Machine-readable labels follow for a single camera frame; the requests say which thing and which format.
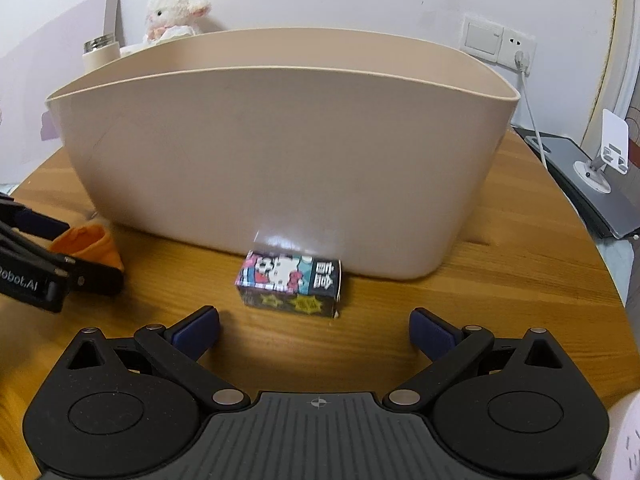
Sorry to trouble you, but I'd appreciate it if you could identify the white power cable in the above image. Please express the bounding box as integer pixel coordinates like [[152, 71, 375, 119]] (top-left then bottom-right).
[[514, 50, 548, 166]]

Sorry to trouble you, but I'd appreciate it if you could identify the Hello Kitty blind box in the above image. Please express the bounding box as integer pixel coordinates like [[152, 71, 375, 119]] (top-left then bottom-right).
[[234, 252, 343, 318]]

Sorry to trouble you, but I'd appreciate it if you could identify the dark grey laptop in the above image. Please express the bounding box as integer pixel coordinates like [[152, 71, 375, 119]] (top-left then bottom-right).
[[515, 110, 639, 240]]

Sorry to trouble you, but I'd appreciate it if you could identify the white wall switch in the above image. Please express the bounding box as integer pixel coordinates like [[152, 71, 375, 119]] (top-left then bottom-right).
[[460, 15, 504, 63]]

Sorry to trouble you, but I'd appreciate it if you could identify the white plush lamb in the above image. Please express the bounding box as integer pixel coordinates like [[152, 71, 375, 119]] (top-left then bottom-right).
[[119, 0, 212, 56]]

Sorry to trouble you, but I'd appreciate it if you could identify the lilac headboard panel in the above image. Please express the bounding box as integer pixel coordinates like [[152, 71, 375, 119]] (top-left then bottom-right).
[[0, 0, 118, 184]]

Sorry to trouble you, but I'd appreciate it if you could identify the beige plastic storage bin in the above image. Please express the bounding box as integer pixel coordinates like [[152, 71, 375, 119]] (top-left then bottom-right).
[[46, 28, 520, 280]]

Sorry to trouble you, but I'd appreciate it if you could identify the white door frame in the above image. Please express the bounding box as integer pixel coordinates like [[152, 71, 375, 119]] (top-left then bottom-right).
[[580, 0, 639, 155]]

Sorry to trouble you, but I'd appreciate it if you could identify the white wall socket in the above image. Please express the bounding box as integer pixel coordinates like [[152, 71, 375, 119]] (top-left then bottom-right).
[[497, 27, 537, 75]]

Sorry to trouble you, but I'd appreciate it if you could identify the white phone stand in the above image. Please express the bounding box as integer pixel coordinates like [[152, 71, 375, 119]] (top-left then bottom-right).
[[573, 110, 629, 194]]

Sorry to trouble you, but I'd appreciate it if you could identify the light blue bed sheet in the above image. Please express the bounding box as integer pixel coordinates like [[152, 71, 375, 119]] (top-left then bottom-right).
[[596, 235, 639, 306]]

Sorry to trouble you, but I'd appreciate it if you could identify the orange plush toy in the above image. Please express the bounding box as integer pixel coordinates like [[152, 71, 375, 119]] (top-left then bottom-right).
[[49, 223, 124, 271]]

